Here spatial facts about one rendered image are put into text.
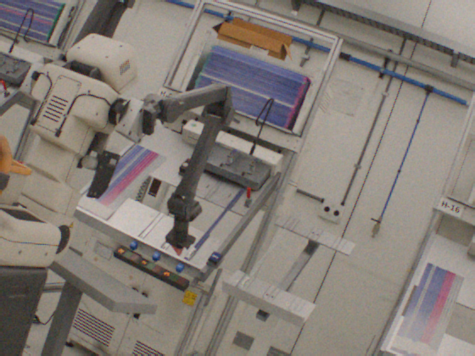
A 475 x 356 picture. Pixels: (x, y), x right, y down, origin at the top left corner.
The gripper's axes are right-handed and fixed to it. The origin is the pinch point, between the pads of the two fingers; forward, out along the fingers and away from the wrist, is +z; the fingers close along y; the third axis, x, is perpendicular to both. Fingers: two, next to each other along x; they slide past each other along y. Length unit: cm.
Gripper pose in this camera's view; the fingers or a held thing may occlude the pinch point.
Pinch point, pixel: (179, 253)
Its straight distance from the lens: 261.0
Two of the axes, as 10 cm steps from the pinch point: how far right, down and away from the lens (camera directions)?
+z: -1.1, 7.6, 6.5
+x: -4.6, 5.4, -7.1
